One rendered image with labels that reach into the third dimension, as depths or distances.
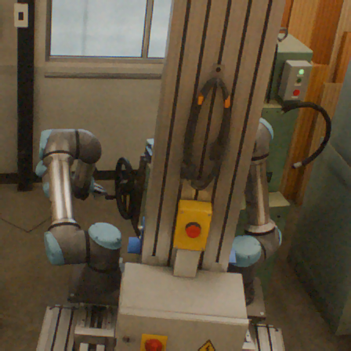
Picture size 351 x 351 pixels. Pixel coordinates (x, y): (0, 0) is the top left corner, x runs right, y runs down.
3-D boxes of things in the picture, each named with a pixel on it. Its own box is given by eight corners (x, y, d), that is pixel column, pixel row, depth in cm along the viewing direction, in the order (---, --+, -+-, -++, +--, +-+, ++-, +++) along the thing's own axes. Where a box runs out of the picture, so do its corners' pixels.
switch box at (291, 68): (276, 94, 273) (284, 59, 264) (297, 94, 276) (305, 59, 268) (283, 100, 268) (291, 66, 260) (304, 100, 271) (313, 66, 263)
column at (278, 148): (219, 170, 315) (246, 31, 277) (259, 168, 322) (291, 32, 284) (237, 195, 297) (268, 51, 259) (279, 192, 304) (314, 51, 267)
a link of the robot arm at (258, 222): (237, 263, 237) (222, 124, 218) (258, 246, 248) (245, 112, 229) (265, 269, 230) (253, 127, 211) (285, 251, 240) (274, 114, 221)
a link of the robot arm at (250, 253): (215, 273, 228) (222, 243, 221) (235, 256, 238) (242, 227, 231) (244, 288, 223) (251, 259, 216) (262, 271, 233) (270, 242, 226)
